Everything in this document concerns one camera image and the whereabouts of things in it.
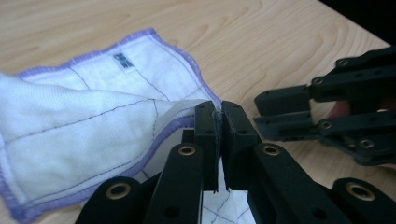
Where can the white cloth with purple edge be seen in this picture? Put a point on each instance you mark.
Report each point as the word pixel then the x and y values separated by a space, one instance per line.
pixel 93 124

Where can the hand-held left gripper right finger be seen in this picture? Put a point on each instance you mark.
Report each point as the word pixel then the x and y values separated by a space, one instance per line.
pixel 238 137

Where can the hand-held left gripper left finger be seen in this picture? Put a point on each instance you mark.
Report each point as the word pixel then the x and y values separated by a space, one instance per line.
pixel 207 137

